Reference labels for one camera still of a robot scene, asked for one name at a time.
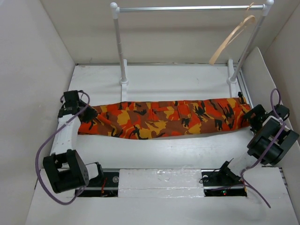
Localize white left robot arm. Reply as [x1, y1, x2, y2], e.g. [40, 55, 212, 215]
[43, 90, 105, 193]

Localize white clothes rack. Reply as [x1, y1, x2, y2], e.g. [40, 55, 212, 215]
[108, 0, 274, 101]

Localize beige wooden hanger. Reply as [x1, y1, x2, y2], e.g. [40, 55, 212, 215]
[209, 2, 256, 66]

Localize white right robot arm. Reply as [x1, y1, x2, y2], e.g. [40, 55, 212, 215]
[217, 104, 300, 185]

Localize orange camouflage trousers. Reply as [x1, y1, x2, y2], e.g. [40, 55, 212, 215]
[78, 96, 251, 140]

